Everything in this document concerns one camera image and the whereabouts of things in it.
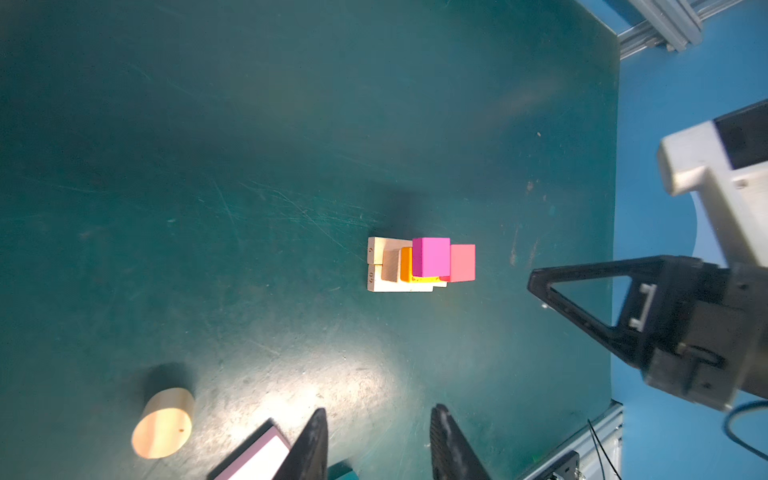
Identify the aluminium front rail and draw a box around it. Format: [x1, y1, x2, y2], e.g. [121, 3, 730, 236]
[519, 401, 624, 479]

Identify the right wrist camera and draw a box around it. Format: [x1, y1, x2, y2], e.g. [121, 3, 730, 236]
[657, 100, 767, 267]

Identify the natural wood block long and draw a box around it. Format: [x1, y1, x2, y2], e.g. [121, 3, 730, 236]
[367, 264, 447, 293]

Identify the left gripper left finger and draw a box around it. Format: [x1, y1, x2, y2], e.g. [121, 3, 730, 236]
[273, 408, 329, 480]

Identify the natural wood block diagonal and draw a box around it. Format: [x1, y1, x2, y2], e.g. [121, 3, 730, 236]
[367, 237, 412, 282]

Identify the small wood cylinder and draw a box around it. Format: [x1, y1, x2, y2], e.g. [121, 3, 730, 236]
[131, 387, 195, 460]

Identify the teal cube block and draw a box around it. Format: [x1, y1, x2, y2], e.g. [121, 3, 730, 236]
[328, 462, 359, 480]

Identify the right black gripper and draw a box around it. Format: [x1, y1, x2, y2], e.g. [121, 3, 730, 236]
[528, 255, 767, 411]

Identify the right aluminium frame post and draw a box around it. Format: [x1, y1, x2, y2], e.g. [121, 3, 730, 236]
[618, 0, 742, 60]

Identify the orange rectangular block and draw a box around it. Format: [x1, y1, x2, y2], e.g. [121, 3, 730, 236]
[399, 247, 441, 284]

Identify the pink rectangular block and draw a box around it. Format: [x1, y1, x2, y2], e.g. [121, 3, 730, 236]
[207, 419, 291, 480]

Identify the magenta cube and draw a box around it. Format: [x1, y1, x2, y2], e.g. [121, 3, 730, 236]
[412, 237, 451, 278]
[440, 244, 476, 283]

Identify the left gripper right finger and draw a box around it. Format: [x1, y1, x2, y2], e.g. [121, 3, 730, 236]
[429, 404, 490, 480]

